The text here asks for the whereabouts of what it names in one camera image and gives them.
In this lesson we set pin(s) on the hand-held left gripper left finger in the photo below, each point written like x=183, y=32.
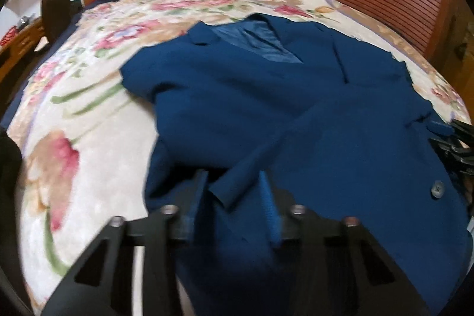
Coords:
x=192, y=212

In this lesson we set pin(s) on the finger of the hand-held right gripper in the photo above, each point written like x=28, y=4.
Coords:
x=442, y=129
x=459, y=151

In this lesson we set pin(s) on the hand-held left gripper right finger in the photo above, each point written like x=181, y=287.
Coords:
x=269, y=212

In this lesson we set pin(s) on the blue suit jacket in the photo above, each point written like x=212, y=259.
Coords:
x=296, y=108

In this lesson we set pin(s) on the floral blanket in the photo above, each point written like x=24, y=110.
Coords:
x=92, y=116

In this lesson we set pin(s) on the wooden desk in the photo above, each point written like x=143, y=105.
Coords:
x=22, y=42

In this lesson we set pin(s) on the black office chair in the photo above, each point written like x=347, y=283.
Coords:
x=55, y=12

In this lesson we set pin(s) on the red basket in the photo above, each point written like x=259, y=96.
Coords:
x=8, y=36

